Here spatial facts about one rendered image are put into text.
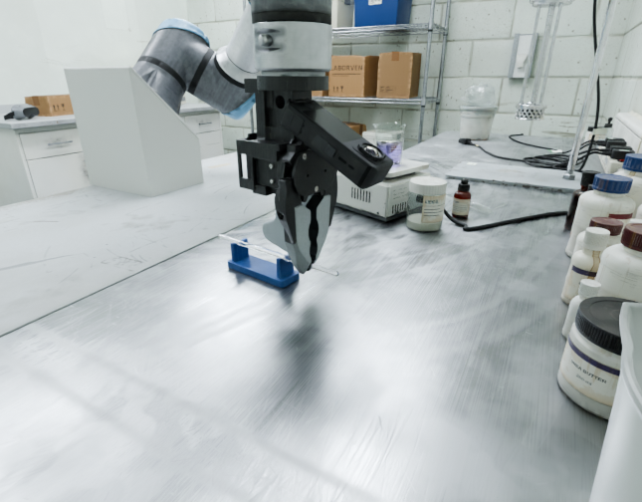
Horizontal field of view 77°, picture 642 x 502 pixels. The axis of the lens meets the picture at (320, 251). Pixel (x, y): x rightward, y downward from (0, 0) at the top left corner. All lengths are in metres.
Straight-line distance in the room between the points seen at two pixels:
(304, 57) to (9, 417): 0.38
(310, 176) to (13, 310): 0.36
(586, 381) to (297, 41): 0.36
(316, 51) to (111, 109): 0.62
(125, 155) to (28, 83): 2.62
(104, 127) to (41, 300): 0.52
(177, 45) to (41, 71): 2.59
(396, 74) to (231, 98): 2.02
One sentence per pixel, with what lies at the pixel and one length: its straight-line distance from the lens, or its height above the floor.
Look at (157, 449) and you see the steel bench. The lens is 0.33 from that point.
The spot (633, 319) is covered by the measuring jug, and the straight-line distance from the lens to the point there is 0.21.
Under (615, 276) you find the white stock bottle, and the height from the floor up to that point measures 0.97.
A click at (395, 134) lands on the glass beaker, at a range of 0.73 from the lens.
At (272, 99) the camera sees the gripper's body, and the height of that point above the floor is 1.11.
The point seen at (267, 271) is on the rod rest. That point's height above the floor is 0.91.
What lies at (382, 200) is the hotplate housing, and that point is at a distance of 0.70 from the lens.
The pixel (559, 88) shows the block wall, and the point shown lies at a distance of 3.14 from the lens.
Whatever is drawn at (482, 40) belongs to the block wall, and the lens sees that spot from 3.20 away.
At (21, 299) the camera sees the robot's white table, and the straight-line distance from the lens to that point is 0.58.
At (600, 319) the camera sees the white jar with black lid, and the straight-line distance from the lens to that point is 0.37.
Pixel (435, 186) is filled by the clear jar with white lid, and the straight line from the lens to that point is 0.66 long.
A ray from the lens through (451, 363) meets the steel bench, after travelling 0.39.
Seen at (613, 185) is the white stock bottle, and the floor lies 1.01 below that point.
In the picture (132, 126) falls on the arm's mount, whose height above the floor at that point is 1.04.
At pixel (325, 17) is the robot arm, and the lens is 0.42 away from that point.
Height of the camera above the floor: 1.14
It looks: 24 degrees down
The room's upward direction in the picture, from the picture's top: straight up
